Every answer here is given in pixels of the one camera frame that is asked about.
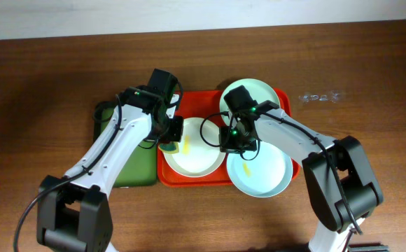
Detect cream white plate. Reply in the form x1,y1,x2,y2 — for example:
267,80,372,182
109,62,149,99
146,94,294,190
163,118,225,178

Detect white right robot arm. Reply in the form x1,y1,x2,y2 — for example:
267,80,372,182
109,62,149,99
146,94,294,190
221,101,386,251

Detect red tray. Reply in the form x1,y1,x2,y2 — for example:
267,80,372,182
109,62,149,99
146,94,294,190
156,89,301,188

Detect light blue plate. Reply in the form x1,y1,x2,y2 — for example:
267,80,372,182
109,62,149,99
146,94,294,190
226,141,293,198

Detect yellow green sponge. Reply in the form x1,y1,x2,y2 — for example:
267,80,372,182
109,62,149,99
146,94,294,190
158,141,179,154

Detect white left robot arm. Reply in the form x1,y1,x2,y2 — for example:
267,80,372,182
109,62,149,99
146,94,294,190
36,86,183,252

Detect green tray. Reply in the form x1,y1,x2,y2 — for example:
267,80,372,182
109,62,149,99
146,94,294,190
92,101,157,188

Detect mint green plate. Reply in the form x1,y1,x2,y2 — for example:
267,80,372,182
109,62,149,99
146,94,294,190
219,78,282,112

